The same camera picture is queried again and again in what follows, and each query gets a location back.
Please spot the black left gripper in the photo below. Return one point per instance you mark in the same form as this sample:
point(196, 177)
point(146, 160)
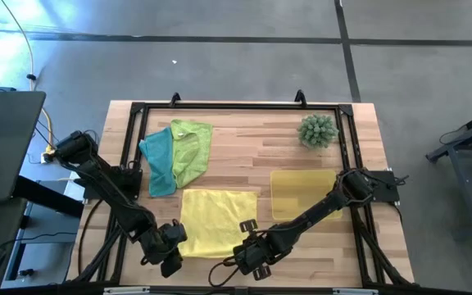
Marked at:
point(170, 239)

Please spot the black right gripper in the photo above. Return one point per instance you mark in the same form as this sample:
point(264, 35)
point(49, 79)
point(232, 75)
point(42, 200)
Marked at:
point(260, 252)

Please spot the yellow microfiber towel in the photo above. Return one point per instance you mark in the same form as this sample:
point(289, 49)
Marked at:
point(219, 221)

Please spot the teal microfiber towel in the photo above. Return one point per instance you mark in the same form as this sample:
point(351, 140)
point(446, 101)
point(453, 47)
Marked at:
point(160, 164)

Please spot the green microfiber towel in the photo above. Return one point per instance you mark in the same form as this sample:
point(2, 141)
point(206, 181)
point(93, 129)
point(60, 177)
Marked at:
point(191, 151)

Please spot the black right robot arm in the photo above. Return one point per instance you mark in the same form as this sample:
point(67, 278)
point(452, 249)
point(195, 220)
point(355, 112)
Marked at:
point(318, 211)

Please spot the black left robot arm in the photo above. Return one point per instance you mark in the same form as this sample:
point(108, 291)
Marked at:
point(109, 184)

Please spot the yellow translucent plastic basket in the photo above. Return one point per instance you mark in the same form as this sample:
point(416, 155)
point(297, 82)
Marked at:
point(297, 192)

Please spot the green artificial succulent plant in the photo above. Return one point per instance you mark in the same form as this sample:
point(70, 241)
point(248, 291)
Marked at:
point(317, 131)

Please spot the yellow power plug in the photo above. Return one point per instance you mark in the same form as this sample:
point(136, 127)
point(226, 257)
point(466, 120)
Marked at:
point(49, 155)

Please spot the dark grey desk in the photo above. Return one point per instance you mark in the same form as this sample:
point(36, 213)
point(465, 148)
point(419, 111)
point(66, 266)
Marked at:
point(6, 143)

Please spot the black metal cart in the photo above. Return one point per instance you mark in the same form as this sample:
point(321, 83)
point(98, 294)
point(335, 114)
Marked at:
point(465, 138)

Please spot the silver metal bracket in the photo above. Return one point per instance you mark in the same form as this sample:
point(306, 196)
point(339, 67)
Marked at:
point(355, 291)
point(125, 291)

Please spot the black aluminium table frame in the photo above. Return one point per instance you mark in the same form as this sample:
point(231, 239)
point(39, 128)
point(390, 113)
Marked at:
point(240, 106)

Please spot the black frame clamp bracket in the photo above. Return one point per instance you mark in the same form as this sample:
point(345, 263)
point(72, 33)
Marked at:
point(300, 98)
point(175, 100)

